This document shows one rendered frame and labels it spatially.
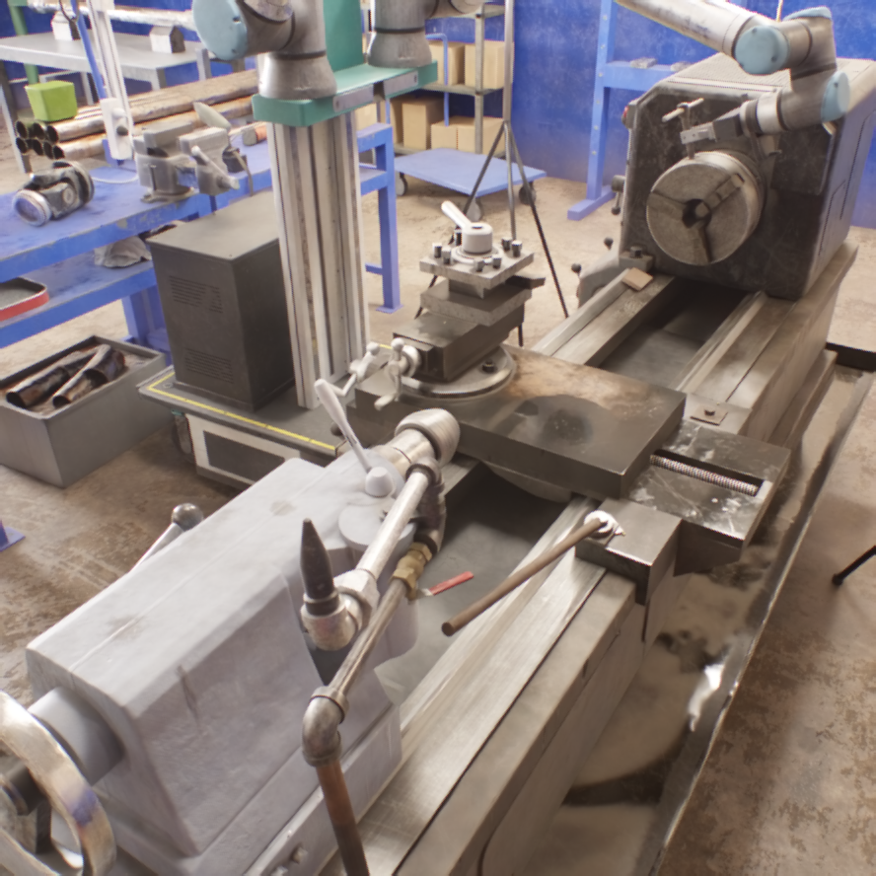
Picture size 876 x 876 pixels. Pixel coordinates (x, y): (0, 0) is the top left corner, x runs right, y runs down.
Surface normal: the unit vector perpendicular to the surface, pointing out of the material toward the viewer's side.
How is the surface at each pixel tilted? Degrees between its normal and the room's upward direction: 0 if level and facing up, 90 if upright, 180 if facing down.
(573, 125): 90
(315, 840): 90
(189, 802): 70
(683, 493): 0
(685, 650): 0
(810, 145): 90
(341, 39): 90
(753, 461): 0
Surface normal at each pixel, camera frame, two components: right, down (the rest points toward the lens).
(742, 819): 0.00, -0.85
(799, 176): -0.53, 0.44
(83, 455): 0.88, 0.25
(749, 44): -0.70, 0.39
